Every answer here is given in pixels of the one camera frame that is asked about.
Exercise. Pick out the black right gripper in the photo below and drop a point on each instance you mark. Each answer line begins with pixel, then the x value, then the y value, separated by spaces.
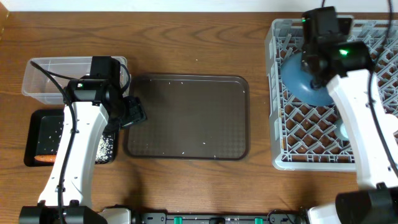
pixel 366 52

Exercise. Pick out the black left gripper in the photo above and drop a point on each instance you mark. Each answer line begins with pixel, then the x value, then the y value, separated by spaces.
pixel 138 114

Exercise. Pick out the dark blue plate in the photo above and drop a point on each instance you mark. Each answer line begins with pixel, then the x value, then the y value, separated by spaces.
pixel 298 83

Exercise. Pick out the pile of white rice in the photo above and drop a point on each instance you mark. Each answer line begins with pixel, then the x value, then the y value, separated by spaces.
pixel 49 140

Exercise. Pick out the light blue plastic cup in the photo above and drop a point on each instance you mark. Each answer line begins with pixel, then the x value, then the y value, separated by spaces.
pixel 340 130

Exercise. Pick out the orange carrot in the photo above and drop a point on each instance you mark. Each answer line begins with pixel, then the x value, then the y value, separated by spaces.
pixel 45 158

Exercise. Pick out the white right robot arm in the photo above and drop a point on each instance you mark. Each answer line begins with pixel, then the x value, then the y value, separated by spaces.
pixel 371 135

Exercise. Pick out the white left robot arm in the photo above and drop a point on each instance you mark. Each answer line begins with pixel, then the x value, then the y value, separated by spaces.
pixel 90 105

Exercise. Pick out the grey dishwasher rack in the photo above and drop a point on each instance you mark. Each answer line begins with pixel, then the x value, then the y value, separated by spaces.
pixel 302 136

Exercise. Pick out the dark brown serving tray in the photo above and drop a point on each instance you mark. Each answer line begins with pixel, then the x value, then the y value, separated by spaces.
pixel 202 117

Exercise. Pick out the black plastic tray bin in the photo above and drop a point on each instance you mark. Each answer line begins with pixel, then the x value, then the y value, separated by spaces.
pixel 44 119

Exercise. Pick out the clear plastic bin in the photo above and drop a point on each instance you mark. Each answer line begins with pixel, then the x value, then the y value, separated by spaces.
pixel 45 78

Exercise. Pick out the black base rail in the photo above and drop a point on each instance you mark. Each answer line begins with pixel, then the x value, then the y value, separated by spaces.
pixel 217 218

